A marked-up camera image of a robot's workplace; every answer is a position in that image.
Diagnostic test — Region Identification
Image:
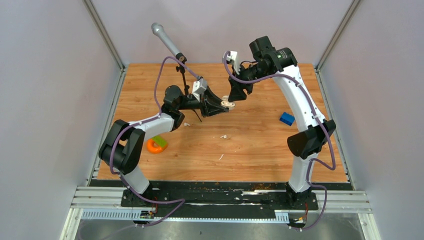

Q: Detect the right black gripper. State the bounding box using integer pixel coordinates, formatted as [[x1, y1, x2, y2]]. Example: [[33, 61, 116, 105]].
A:
[[229, 63, 269, 102]]

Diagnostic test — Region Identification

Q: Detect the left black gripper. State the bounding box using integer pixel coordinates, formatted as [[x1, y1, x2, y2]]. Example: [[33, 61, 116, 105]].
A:
[[178, 86, 230, 119]]

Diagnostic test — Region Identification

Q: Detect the small beige charging case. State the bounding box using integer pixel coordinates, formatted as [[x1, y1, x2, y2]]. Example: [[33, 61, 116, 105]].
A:
[[220, 95, 236, 109]]

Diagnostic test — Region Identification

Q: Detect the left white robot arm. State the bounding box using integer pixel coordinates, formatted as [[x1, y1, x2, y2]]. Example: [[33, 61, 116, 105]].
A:
[[98, 85, 230, 207]]

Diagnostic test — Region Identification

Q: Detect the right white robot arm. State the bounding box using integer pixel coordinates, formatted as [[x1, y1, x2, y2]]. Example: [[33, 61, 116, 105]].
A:
[[222, 36, 336, 209]]

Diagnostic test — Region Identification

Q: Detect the blue object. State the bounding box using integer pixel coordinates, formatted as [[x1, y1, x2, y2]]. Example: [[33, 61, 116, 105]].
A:
[[279, 112, 295, 126]]

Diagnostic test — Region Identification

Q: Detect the black tripod microphone stand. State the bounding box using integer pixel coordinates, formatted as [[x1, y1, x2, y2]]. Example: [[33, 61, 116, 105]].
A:
[[175, 52, 202, 122]]

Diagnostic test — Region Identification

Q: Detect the green block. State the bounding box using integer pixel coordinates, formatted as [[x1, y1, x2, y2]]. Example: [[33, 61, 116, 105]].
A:
[[151, 135, 168, 148]]

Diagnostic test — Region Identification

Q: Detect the grey microphone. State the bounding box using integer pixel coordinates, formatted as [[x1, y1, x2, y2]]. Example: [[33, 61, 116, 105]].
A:
[[151, 22, 186, 61]]

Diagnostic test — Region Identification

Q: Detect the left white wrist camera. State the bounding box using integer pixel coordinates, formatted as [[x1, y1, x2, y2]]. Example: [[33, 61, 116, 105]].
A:
[[192, 77, 208, 102]]

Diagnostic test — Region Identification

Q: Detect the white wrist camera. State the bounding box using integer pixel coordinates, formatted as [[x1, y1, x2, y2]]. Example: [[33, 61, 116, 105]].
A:
[[224, 51, 241, 75], [192, 77, 208, 102]]

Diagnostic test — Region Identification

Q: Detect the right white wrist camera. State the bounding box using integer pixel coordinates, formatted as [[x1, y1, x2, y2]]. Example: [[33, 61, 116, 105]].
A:
[[224, 51, 241, 75]]

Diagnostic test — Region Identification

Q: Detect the orange ring toy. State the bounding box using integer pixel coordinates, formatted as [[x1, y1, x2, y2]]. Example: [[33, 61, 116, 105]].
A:
[[146, 139, 168, 154]]

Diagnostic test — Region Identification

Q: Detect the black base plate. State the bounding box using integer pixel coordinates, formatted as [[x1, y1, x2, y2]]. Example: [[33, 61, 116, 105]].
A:
[[120, 181, 319, 219]]

